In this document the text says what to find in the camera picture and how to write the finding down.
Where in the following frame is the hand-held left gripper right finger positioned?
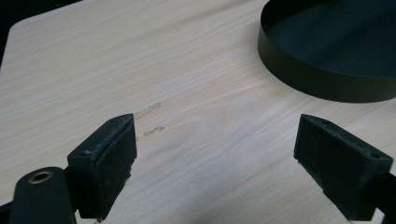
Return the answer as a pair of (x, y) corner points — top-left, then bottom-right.
(293, 113), (394, 222)

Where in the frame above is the round black metal tray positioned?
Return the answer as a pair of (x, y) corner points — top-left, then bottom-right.
(257, 0), (396, 104)

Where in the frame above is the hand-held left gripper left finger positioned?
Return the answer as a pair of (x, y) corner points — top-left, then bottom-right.
(66, 113), (138, 222)

